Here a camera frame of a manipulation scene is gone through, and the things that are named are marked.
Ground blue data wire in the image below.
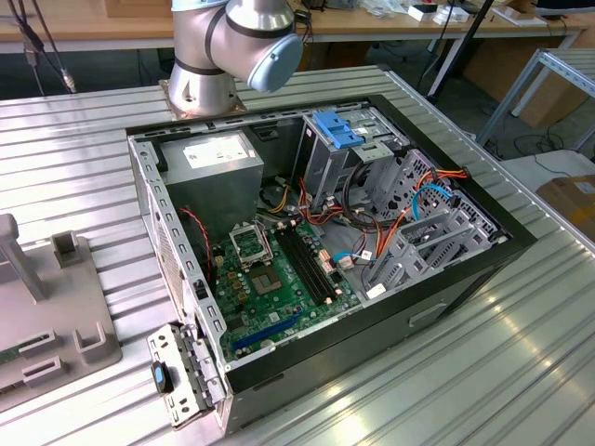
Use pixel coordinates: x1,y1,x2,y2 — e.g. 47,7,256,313
411,184,461,219

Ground orange disk power wire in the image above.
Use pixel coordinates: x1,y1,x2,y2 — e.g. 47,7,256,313
371,166,471,264

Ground grey metal disk bay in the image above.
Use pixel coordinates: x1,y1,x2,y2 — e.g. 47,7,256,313
362,147,509,303

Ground black RAM slot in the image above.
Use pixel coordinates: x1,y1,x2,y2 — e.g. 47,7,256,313
280,227,328,304
285,225,334,302
274,228,323,306
291,223,339,299

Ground grey optical drive cage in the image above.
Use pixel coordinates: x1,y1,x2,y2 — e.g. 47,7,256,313
292,107,410,210

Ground metal socket cover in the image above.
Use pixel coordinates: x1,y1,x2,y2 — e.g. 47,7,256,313
230,221,273,269

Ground green motherboard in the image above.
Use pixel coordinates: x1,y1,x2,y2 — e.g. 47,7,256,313
208,217,364,363

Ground grey power supply unit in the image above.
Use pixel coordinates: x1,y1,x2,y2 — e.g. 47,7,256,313
157,129,265,243

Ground blue plastic drive latch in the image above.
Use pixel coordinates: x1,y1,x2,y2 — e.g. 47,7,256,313
313,110,368,151

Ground blue expansion slot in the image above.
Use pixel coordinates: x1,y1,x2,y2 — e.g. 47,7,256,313
231,309,306,352

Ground brown square mounting plate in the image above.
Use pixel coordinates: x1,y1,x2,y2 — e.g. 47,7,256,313
157,78,248,123

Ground black open PC case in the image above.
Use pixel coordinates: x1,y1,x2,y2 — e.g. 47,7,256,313
125,94,538,436

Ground black latch with blue button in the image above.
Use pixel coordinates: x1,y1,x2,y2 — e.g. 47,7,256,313
150,361,177,395

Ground white box with black lid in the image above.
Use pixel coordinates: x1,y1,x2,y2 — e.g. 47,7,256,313
407,3,441,22

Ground grey parts rack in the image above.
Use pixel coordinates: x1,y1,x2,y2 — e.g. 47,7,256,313
0,213,125,400

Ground small white box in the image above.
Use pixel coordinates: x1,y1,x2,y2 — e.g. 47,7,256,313
434,7,469,24

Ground black tripod pole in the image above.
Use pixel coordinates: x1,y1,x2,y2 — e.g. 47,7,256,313
426,0,496,98

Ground white flat board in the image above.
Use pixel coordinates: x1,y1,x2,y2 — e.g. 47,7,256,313
501,148,595,196

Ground yellow brown cardboard box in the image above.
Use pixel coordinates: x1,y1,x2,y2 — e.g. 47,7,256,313
534,174,595,233

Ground large brown cardboard box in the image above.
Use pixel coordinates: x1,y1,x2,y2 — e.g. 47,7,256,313
464,41,595,129

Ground long wooden desk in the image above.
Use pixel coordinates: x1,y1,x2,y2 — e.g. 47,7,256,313
0,0,589,55

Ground flat beige box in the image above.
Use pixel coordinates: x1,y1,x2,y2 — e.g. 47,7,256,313
492,5,545,27

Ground green RAM stick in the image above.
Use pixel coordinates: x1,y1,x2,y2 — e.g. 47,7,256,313
0,332,51,367

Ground red orange wire bundle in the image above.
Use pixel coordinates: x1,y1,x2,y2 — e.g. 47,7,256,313
297,178,348,231

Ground yellow black wire bundle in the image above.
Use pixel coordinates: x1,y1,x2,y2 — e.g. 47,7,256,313
271,184,292,216

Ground blue wire with white label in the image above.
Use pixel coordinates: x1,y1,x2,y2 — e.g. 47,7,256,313
333,249,376,269

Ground black cable loop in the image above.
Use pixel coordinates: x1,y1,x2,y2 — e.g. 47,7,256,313
344,162,380,230

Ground red black twisted wire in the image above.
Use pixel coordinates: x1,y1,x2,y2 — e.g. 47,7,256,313
178,207,215,284

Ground hinged metal slot bracket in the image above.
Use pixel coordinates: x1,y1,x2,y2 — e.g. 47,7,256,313
147,322,229,431

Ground black hanging cable bundle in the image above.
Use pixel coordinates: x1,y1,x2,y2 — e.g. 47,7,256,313
8,0,78,94

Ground grey metal shelf frame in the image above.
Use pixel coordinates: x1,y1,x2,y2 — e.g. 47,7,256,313
476,46,595,150

